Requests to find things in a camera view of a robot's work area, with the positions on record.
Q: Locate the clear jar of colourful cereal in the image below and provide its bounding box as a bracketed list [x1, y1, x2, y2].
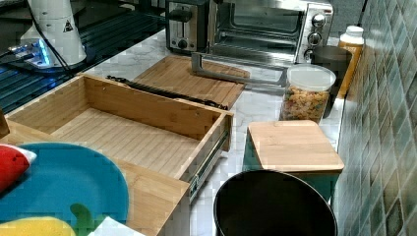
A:
[279, 64, 336, 124]

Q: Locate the teal canister with wooden lid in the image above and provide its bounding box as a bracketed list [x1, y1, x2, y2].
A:
[242, 120, 344, 202]

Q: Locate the blue plate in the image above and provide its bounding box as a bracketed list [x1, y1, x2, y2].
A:
[0, 143, 129, 225]

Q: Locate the stainless steel toaster oven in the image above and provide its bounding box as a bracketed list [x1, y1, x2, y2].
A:
[191, 0, 334, 84]

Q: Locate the bamboo drawer cabinet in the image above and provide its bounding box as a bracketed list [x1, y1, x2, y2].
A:
[1, 112, 232, 236]

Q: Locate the bamboo wooden drawer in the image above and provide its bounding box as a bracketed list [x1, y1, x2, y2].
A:
[6, 75, 233, 182]

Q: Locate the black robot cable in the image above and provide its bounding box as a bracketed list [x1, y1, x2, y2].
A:
[26, 0, 75, 74]

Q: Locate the orange bottle with white cap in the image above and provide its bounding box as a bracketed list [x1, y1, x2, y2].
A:
[336, 25, 365, 99]

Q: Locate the green toy piece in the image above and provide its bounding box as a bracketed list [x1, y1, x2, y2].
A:
[70, 204, 105, 236]

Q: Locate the black silver toaster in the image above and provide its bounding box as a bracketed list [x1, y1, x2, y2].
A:
[165, 0, 209, 54]

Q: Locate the bamboo cutting board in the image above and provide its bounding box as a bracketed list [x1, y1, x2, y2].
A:
[134, 55, 245, 108]

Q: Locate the white paper napkin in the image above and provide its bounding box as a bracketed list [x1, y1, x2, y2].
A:
[88, 216, 146, 236]

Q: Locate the red plush toy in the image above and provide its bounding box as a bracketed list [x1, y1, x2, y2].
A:
[0, 144, 37, 192]

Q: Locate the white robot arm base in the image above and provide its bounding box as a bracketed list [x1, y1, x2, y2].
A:
[9, 0, 88, 70]

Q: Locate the yellow sponge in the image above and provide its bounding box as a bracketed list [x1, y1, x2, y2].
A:
[0, 216, 76, 236]

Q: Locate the dark grey cup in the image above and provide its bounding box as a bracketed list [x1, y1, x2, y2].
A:
[312, 45, 352, 118]

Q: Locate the black utensil holder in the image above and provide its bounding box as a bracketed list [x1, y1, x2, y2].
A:
[213, 170, 338, 236]

